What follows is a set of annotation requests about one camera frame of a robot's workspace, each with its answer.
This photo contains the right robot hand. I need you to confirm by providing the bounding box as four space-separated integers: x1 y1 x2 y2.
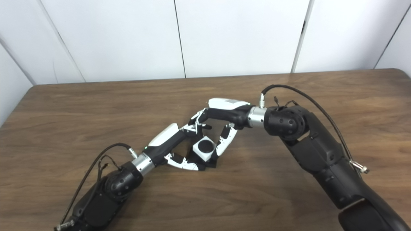
188 98 252 157

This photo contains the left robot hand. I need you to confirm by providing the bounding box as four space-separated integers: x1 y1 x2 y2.
143 123 206 171

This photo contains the white square piece with hole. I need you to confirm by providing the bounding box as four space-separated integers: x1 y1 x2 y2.
193 136 216 162

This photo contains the black peg with square base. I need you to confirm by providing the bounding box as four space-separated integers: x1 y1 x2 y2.
188 140 219 170

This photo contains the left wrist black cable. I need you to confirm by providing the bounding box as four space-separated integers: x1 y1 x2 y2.
54 143 138 231

